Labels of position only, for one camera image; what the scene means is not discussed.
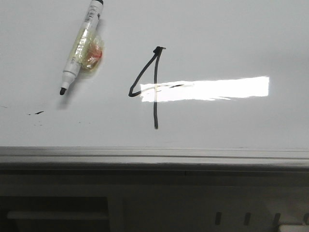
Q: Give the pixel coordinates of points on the white whiteboard marker with tape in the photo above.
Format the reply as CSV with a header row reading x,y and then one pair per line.
x,y
81,45

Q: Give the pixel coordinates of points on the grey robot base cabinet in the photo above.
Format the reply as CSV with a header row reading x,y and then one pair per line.
x,y
153,201

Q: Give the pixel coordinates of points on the white whiteboard with metal frame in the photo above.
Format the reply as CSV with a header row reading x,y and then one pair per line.
x,y
182,83

